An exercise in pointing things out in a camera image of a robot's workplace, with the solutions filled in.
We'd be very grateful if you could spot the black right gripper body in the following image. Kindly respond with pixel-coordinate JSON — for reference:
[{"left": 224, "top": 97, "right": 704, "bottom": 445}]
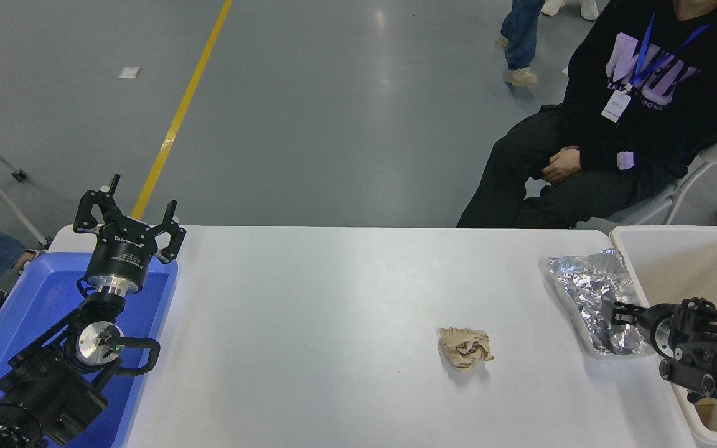
[{"left": 640, "top": 304, "right": 662, "bottom": 357}]

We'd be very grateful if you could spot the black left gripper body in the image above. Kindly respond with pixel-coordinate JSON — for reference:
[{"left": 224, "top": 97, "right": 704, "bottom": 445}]
[{"left": 85, "top": 216, "right": 160, "bottom": 288}]

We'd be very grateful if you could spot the silver foil tray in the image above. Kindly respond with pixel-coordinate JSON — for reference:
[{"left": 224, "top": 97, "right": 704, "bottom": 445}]
[{"left": 547, "top": 249, "right": 657, "bottom": 358}]

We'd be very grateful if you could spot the person's right hand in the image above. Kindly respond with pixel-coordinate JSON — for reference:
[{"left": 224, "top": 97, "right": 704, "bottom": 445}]
[{"left": 542, "top": 146, "right": 584, "bottom": 185}]

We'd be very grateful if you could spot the large pale plastic bin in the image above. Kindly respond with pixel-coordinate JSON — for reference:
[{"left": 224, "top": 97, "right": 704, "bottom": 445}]
[{"left": 609, "top": 225, "right": 717, "bottom": 448}]

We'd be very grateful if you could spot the white metal stand with caster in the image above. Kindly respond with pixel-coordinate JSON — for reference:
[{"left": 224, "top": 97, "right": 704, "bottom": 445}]
[{"left": 0, "top": 115, "right": 51, "bottom": 247}]

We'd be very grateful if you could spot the blue plastic tray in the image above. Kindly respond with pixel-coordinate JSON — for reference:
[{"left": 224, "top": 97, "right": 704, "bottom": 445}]
[{"left": 0, "top": 251, "right": 179, "bottom": 448}]

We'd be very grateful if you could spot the crumpled tan paper ball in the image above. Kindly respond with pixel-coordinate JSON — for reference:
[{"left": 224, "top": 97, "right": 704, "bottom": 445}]
[{"left": 438, "top": 327, "right": 495, "bottom": 373}]

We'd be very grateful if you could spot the seated person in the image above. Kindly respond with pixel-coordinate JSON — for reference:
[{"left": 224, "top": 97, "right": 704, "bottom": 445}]
[{"left": 456, "top": 0, "right": 717, "bottom": 229}]

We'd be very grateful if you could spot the blue lanyard with badge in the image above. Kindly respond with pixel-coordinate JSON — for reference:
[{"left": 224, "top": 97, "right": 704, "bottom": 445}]
[{"left": 601, "top": 12, "right": 712, "bottom": 124}]

